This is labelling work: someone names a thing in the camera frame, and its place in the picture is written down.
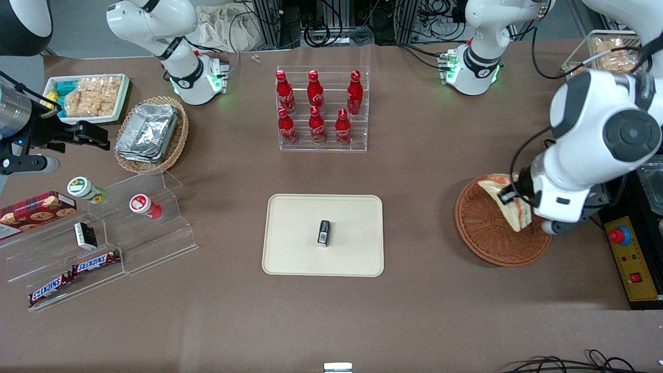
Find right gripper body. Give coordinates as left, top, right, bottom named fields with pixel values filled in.
left=0, top=85, right=79, bottom=154

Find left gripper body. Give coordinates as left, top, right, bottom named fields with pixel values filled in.
left=515, top=153, right=597, bottom=224

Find triangular sandwich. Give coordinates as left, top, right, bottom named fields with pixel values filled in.
left=477, top=174, right=534, bottom=233

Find white rectangular snack tray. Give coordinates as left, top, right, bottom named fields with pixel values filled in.
left=44, top=73, right=131, bottom=125

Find round brown wicker basket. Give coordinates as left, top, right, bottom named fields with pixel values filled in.
left=455, top=175, right=553, bottom=268

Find oval light wicker basket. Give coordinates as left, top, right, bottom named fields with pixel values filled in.
left=114, top=96, right=190, bottom=175

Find cream plastic tray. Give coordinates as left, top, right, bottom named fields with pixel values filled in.
left=262, top=194, right=385, bottom=278

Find clear bag of rice crackers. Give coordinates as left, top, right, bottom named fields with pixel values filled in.
left=63, top=76, right=123, bottom=118

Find green lid drink bottle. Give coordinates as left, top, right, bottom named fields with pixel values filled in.
left=67, top=176, right=108, bottom=204

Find stack of foil trays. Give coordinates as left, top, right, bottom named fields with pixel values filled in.
left=114, top=103, right=180, bottom=164

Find red lid drink bottle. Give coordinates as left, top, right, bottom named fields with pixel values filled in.
left=128, top=193, right=163, bottom=220

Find red cookie box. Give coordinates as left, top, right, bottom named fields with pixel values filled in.
left=0, top=191, right=78, bottom=240

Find small black and white box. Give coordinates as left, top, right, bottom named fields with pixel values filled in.
left=73, top=221, right=98, bottom=251

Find clear plastic container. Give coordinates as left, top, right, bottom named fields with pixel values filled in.
left=636, top=162, right=663, bottom=216

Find yellow control box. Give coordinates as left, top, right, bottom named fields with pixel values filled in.
left=604, top=216, right=662, bottom=303

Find clear acrylic stepped shelf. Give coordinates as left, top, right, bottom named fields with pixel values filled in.
left=0, top=170, right=199, bottom=313

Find Snickers chocolate bar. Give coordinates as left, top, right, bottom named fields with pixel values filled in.
left=28, top=271, right=76, bottom=307
left=71, top=250, right=122, bottom=276

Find clear bag of pastries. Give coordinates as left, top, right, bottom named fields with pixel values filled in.
left=592, top=38, right=642, bottom=74

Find beige cloth bag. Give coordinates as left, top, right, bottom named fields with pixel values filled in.
left=197, top=4, right=262, bottom=53

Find red cola bottle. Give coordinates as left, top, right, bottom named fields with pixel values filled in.
left=346, top=70, right=364, bottom=116
left=275, top=70, right=296, bottom=115
left=308, top=105, right=327, bottom=145
left=334, top=108, right=353, bottom=147
left=277, top=106, right=299, bottom=146
left=306, top=69, right=326, bottom=115

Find clear acrylic bottle rack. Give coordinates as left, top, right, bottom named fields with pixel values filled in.
left=276, top=66, right=371, bottom=153

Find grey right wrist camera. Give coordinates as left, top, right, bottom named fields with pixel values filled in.
left=0, top=154, right=61, bottom=176

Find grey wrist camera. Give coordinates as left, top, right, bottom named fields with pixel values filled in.
left=0, top=154, right=61, bottom=176
left=541, top=188, right=611, bottom=236

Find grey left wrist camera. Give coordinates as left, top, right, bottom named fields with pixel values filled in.
left=541, top=188, right=611, bottom=236

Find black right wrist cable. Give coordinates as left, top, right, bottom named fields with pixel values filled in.
left=0, top=70, right=63, bottom=112

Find white wire basket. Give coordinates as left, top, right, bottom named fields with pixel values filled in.
left=561, top=29, right=645, bottom=81

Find black left arm base cables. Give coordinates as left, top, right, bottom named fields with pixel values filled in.
left=399, top=42, right=449, bottom=70

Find black floor cable bundle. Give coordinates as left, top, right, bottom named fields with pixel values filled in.
left=500, top=350, right=640, bottom=373

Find coiled black cable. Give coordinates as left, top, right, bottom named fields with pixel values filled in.
left=302, top=21, right=332, bottom=48

